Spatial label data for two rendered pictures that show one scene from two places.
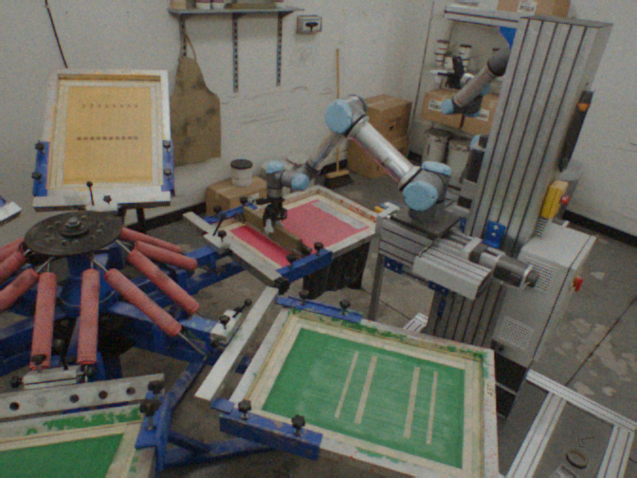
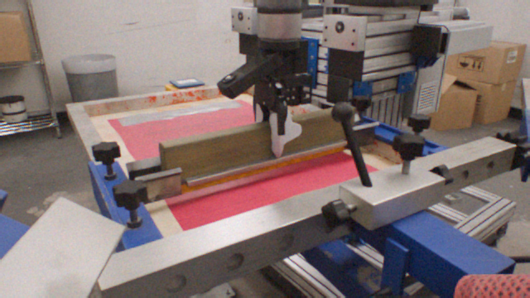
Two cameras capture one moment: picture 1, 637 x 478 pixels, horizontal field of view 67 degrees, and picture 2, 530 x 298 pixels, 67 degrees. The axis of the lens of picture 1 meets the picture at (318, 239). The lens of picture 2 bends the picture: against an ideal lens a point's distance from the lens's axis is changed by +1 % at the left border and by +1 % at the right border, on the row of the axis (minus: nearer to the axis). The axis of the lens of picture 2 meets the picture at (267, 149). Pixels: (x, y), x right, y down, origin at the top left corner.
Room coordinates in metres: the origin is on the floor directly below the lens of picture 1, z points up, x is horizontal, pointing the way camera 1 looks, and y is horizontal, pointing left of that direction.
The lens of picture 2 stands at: (1.80, 0.90, 1.30)
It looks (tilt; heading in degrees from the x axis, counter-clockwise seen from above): 23 degrees down; 285
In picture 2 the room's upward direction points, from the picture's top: straight up
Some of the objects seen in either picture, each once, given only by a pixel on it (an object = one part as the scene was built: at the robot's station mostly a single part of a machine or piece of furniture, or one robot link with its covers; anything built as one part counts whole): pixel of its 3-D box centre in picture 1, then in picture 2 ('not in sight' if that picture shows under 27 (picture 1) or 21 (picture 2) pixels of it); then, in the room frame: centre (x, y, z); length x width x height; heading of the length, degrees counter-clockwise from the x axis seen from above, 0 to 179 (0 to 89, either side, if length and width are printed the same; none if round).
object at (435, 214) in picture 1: (428, 205); not in sight; (1.79, -0.44, 1.31); 0.15 x 0.15 x 0.10
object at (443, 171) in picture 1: (433, 179); not in sight; (1.78, -0.44, 1.42); 0.13 x 0.12 x 0.14; 154
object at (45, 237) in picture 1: (104, 367); not in sight; (1.37, 0.82, 0.67); 0.39 x 0.39 x 1.35
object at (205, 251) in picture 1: (206, 255); (423, 245); (1.72, 0.48, 1.02); 0.17 x 0.06 x 0.05; 136
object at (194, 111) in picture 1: (191, 101); not in sight; (3.87, 1.12, 1.06); 0.53 x 0.07 x 1.05; 136
